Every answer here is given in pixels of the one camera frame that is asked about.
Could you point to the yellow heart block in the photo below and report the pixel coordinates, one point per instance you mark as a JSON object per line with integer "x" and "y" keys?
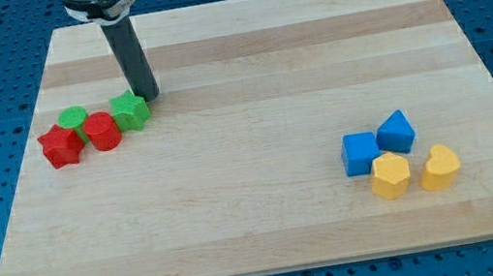
{"x": 440, "y": 168}

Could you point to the red cylinder block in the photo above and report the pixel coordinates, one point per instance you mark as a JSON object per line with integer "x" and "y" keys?
{"x": 102, "y": 131}

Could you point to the red star block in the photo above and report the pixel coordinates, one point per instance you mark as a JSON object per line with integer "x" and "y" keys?
{"x": 61, "y": 146}

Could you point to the blue cube block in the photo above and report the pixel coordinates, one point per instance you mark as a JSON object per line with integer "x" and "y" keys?
{"x": 358, "y": 153}

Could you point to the blue triangular prism block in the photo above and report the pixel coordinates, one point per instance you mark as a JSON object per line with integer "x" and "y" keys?
{"x": 396, "y": 134}

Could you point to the yellow hexagon block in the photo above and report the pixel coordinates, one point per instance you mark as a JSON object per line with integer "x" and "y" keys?
{"x": 390, "y": 176}

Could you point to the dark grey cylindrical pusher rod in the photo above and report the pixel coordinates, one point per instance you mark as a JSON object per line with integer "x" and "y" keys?
{"x": 126, "y": 48}

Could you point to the green star block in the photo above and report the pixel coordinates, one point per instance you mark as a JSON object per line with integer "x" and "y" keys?
{"x": 129, "y": 111}

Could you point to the light wooden board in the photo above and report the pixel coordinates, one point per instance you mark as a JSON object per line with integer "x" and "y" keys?
{"x": 238, "y": 171}

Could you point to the green cylinder block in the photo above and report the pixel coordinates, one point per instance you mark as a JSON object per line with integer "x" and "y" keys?
{"x": 73, "y": 118}

